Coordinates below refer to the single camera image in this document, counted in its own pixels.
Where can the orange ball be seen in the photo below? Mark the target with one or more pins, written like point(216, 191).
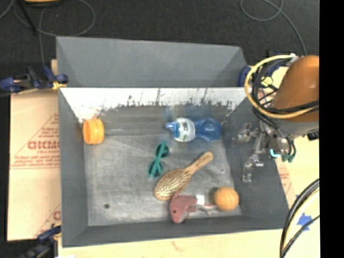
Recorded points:
point(226, 199)

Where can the blue spray bottle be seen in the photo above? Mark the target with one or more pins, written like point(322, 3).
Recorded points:
point(207, 129)

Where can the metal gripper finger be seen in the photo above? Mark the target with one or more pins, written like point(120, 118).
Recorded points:
point(250, 167)
point(243, 136)

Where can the pink toy fish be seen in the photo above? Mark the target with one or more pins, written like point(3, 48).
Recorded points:
point(181, 206)

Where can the small white and pink object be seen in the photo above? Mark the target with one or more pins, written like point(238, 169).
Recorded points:
point(204, 201)

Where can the wooden hairbrush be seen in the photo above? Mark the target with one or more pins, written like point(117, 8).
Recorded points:
point(174, 181)

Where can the grey metal bin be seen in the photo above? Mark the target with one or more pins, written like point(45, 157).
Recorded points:
point(121, 171)

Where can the green sunglasses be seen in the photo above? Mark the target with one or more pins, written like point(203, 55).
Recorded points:
point(155, 167)

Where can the orange plastic cup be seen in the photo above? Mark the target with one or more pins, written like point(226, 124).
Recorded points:
point(93, 131)

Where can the black cylinder on white bracket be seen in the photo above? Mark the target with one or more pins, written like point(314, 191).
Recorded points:
point(314, 136)

